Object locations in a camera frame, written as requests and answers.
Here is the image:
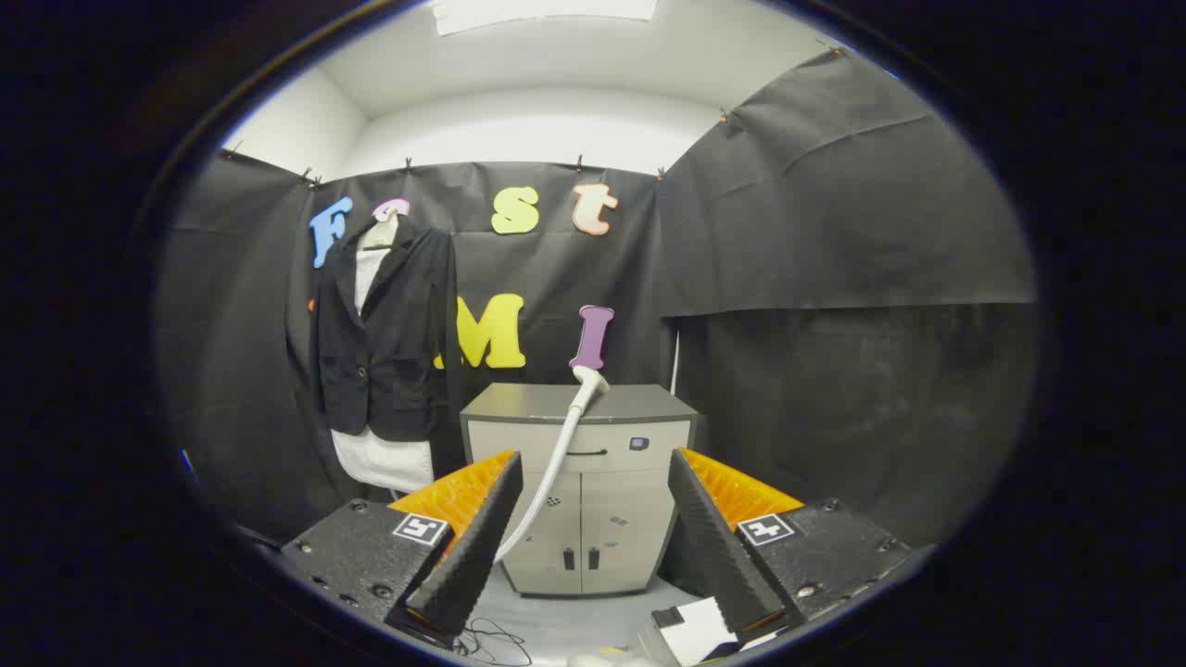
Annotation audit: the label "white garment steamer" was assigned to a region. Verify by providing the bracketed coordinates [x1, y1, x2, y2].
[491, 364, 612, 564]

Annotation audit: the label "white mannequin torso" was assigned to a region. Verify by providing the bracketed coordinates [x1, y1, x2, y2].
[331, 206, 436, 494]

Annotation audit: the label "grey cabinet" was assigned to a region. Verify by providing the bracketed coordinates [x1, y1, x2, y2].
[461, 383, 700, 597]

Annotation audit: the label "black blazer jacket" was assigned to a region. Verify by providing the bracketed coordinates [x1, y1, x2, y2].
[309, 215, 461, 444]

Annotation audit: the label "black backdrop cloth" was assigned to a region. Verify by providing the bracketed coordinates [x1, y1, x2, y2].
[156, 46, 1039, 547]

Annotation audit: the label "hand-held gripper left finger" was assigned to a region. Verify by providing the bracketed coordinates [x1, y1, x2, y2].
[278, 449, 525, 649]

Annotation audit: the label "thin black cable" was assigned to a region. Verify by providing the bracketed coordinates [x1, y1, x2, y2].
[454, 618, 534, 666]

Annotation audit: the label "ceiling light panel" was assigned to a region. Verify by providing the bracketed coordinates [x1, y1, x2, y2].
[431, 0, 659, 36]

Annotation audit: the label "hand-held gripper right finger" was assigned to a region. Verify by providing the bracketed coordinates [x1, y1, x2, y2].
[667, 447, 915, 645]

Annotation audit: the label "white paper sheet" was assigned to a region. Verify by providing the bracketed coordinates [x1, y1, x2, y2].
[649, 598, 742, 666]

